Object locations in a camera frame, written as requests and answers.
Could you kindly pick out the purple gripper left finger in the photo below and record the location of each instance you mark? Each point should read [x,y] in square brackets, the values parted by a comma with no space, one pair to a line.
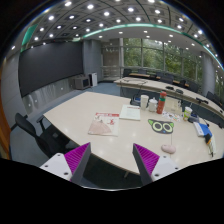
[69,166]

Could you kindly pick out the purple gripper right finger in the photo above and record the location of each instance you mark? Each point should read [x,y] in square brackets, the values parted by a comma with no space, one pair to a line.
[151,166]

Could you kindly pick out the pink computer mouse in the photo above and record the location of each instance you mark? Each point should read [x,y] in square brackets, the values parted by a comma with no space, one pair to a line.
[168,148]

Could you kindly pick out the black office chair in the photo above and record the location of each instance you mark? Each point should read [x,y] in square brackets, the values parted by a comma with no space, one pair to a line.
[49,142]

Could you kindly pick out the red and white magazine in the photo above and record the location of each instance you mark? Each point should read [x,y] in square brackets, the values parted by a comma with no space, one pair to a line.
[105,124]

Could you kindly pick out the white booklet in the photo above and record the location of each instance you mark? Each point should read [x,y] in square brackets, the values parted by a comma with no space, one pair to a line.
[130,112]

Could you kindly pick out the colourful sticker sheet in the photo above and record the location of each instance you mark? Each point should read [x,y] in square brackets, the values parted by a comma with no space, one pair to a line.
[171,116]

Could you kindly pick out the white ceramic jar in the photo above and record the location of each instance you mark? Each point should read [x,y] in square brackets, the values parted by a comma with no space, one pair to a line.
[153,105]

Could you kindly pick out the white paper cup stack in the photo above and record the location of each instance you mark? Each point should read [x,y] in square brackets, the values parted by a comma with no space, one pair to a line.
[144,102]

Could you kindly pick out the blue and white box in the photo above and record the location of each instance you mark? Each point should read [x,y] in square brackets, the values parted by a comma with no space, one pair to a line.
[201,129]

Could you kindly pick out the green and white cup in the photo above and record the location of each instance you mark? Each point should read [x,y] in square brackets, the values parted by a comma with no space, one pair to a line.
[187,113]

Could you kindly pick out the long curved conference table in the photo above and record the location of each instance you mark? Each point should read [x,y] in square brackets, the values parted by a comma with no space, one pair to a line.
[204,106]

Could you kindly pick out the grey equipment cabinet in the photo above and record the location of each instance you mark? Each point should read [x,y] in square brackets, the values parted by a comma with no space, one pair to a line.
[81,83]

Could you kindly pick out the large dark wall screen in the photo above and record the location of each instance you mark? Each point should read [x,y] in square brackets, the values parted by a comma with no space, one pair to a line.
[46,64]

